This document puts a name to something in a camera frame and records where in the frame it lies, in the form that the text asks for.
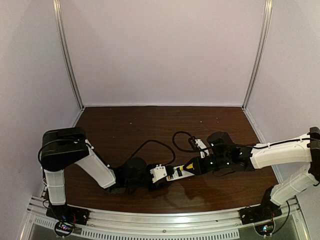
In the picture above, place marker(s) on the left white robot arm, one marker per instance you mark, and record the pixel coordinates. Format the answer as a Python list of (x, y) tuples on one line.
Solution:
[(64, 147)]

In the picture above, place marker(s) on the right aluminium frame post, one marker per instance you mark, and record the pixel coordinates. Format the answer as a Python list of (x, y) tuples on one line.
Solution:
[(264, 32)]

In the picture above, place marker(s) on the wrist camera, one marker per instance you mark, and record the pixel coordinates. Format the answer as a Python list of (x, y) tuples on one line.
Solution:
[(198, 145), (158, 172)]

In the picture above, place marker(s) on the yellow handled screwdriver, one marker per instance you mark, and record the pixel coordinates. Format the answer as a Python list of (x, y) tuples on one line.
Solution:
[(186, 167)]

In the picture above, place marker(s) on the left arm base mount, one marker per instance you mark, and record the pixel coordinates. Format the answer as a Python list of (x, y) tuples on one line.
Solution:
[(68, 217)]

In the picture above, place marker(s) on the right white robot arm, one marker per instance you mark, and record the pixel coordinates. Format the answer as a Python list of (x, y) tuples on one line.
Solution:
[(304, 149)]

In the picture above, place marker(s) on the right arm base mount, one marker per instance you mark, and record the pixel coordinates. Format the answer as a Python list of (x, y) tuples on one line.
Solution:
[(262, 218)]

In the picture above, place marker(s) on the aluminium frame post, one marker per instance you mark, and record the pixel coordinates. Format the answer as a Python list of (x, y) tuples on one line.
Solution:
[(264, 32), (65, 52)]

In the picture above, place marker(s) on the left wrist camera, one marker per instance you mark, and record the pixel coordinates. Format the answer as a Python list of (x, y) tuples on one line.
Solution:
[(158, 172)]

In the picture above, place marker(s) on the left aluminium frame post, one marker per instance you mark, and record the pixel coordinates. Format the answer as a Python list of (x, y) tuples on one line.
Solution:
[(65, 52)]

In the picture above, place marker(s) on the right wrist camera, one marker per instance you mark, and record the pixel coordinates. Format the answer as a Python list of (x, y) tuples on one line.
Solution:
[(198, 145)]

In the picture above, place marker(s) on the white remote control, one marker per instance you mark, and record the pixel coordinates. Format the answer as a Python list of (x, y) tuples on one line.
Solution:
[(178, 175)]

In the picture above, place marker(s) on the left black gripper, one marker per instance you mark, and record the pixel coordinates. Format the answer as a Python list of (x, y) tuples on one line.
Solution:
[(155, 185)]

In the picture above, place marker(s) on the front aluminium rail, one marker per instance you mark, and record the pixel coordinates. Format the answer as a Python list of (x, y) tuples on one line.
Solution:
[(113, 225)]

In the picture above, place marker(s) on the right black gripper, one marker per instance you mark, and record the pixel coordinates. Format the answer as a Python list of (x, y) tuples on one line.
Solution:
[(203, 165)]

